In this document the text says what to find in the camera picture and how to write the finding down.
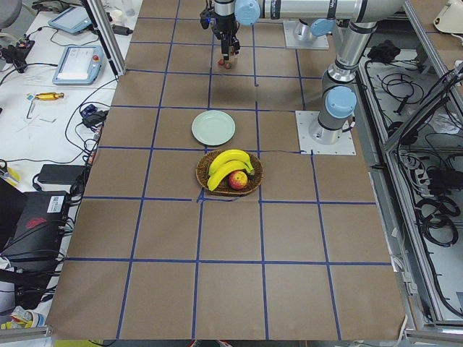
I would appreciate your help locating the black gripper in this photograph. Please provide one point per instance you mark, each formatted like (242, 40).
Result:
(223, 26)

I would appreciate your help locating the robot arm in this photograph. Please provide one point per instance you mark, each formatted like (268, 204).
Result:
(339, 100)
(363, 16)

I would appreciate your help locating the light green plate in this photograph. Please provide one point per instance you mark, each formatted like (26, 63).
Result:
(213, 127)

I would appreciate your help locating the yellow banana bunch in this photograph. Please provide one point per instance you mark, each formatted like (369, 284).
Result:
(225, 163)

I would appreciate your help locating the red yellow apple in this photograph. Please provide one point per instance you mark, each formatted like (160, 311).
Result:
(237, 180)

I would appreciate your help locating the woven wicker basket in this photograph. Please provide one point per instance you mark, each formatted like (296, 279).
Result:
(224, 189)

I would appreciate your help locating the teach pendant near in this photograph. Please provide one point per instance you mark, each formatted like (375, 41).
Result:
(79, 65)

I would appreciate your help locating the teach pendant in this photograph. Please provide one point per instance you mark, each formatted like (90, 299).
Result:
(73, 20)
(79, 65)

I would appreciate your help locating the teach pendant far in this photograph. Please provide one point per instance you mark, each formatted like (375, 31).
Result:
(73, 20)

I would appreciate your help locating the gold metal cylinder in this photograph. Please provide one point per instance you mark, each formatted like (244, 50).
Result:
(49, 96)

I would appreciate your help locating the black power brick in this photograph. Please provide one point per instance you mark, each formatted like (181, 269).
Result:
(59, 174)

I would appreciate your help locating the black computer box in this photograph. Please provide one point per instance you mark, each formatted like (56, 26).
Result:
(39, 232)

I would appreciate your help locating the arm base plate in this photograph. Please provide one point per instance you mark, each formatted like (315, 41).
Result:
(343, 141)
(299, 36)

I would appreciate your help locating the aluminium frame post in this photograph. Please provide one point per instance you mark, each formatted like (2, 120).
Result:
(103, 28)

